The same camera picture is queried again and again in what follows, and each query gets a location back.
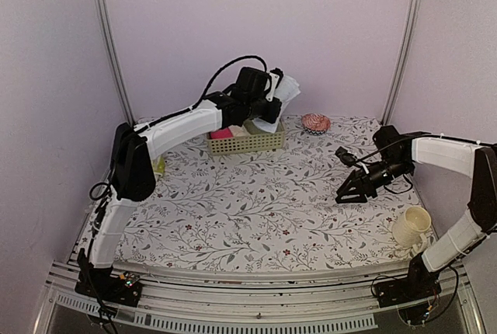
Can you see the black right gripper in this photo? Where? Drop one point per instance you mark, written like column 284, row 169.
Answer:
column 363, row 186

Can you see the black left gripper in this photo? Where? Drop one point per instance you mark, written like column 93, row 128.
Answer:
column 272, row 116

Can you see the light blue towel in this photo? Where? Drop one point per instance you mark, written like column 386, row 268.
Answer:
column 287, row 90

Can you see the green white small packet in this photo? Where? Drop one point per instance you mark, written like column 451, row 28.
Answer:
column 158, row 166

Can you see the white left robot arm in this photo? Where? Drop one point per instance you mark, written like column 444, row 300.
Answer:
column 132, row 179

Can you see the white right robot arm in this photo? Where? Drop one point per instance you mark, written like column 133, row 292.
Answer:
column 472, row 164

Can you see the cream rolled towel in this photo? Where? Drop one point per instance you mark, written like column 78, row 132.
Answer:
column 238, row 131

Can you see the pink rolled towel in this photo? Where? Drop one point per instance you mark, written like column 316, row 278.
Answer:
column 221, row 134

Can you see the green perforated plastic basket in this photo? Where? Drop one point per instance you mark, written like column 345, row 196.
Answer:
column 256, row 140

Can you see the blue patterned bowl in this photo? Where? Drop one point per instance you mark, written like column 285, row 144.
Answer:
column 316, row 132

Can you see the cream ribbed mug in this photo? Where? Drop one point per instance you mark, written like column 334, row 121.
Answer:
column 410, row 229

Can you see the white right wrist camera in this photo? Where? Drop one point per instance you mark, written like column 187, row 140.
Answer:
column 350, row 160

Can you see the left aluminium frame post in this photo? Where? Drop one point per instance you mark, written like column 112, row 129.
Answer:
column 106, row 29

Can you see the aluminium frame post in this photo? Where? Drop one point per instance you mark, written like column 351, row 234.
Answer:
column 402, row 60
column 106, row 29

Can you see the right aluminium frame post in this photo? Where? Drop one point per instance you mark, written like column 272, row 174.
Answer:
column 402, row 60

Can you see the aluminium front rail base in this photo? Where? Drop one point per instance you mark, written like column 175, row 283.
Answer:
column 191, row 301

